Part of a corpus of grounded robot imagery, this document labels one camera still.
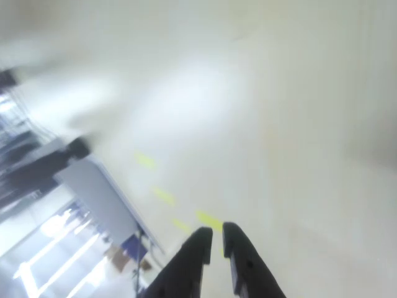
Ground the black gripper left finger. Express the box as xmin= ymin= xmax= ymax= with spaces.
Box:
xmin=143 ymin=227 xmax=214 ymax=298

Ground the thin black hanging cable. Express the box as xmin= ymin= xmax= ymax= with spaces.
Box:
xmin=132 ymin=228 xmax=146 ymax=296

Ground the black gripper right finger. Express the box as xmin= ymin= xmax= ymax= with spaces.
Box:
xmin=221 ymin=221 xmax=285 ymax=298

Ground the brown cardboard box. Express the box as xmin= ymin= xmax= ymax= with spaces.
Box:
xmin=106 ymin=246 xmax=130 ymax=273

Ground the grey flat panel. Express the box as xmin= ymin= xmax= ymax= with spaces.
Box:
xmin=53 ymin=154 xmax=147 ymax=246

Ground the black round clamp knob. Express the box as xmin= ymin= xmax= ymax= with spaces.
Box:
xmin=66 ymin=137 xmax=91 ymax=160

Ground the yellow-green tape piece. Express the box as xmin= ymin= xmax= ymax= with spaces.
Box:
xmin=133 ymin=150 xmax=156 ymax=171
xmin=150 ymin=185 xmax=176 ymax=205
xmin=171 ymin=217 xmax=192 ymax=234
xmin=194 ymin=210 xmax=224 ymax=233

